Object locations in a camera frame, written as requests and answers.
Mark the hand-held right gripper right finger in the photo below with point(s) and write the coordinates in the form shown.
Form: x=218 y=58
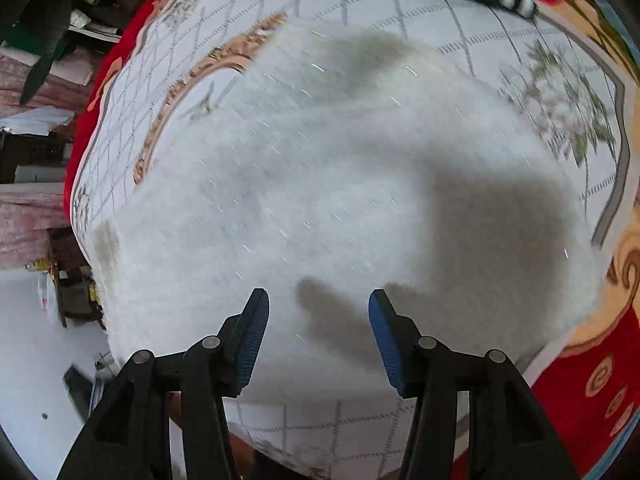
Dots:
x=387 y=345

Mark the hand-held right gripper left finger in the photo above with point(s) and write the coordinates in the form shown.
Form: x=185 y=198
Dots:
x=252 y=340

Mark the white knitted jacket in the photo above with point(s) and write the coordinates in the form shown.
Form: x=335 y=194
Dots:
x=325 y=185

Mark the cardboard box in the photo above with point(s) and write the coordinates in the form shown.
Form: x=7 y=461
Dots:
x=75 y=280

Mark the red floral blanket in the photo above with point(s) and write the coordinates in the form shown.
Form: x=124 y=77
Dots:
x=575 y=375

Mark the white plastic bag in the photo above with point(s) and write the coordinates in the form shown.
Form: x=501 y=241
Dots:
x=46 y=295

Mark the pink patterned cloth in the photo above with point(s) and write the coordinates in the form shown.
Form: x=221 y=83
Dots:
x=30 y=220

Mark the white paper sheet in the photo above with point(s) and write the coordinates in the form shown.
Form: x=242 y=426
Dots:
x=37 y=120

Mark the white checked floral cloth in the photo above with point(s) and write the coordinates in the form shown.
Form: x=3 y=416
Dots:
x=425 y=15

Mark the hanging green garment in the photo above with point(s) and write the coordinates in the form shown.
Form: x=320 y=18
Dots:
x=45 y=20

